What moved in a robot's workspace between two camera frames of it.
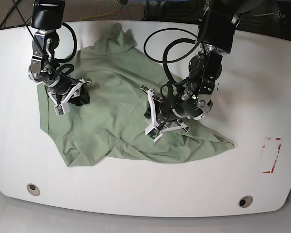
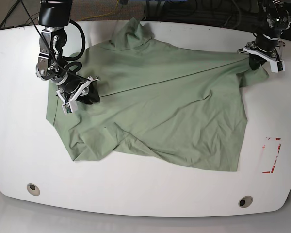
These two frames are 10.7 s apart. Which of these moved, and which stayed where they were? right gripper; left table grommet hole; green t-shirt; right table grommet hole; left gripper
Moved: green t-shirt; left gripper; right gripper
Stayed: left table grommet hole; right table grommet hole
